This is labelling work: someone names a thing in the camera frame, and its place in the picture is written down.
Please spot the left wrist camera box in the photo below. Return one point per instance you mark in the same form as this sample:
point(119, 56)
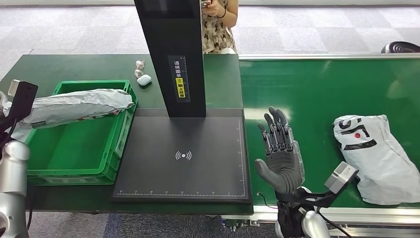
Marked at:
point(23, 98)

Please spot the black scanner column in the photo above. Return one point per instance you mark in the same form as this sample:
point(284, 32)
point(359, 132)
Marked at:
point(170, 36)

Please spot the person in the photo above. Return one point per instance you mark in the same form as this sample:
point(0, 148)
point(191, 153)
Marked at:
point(216, 33)

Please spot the small clear plastic item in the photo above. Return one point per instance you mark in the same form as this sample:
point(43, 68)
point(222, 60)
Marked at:
point(138, 73)
point(140, 64)

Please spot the grey package with red print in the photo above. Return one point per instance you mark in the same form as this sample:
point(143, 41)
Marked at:
point(75, 105)

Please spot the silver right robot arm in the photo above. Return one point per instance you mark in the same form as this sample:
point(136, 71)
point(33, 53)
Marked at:
point(311, 225)

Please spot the person's hand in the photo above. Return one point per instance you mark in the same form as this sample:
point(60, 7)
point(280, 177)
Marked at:
point(215, 9)

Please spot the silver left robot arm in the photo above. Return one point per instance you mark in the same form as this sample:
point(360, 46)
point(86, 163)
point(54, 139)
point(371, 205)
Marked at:
point(13, 184)

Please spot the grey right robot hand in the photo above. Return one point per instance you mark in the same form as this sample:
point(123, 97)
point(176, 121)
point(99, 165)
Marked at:
point(283, 164)

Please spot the white earbuds case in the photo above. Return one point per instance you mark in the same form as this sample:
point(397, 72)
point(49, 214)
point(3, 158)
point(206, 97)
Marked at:
point(144, 80)

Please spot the phone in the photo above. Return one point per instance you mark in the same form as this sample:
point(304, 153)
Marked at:
point(205, 3)

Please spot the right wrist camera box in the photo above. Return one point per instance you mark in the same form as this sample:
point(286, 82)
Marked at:
point(341, 177)

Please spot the white package with black print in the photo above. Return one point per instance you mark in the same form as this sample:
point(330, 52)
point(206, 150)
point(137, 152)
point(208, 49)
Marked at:
point(377, 157)

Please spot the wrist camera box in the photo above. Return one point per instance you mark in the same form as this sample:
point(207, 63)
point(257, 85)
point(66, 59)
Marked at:
point(23, 98)
point(341, 177)

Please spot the white crate side label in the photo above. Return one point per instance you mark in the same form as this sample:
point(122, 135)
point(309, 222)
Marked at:
point(123, 136)

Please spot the black ribbed round object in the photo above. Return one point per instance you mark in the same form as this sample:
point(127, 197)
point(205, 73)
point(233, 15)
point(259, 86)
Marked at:
point(401, 47)

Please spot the black yellow column label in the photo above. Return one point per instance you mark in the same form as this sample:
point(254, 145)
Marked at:
point(179, 78)

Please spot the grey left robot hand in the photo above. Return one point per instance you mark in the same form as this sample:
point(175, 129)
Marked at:
point(2, 103)

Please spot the green plastic crate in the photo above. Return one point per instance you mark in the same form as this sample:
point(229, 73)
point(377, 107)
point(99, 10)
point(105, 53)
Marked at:
point(78, 148)

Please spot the black scanner platform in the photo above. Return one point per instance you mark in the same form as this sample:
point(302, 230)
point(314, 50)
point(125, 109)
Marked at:
point(183, 164)

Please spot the green conveyor belt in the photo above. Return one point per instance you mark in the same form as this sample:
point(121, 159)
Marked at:
point(311, 92)

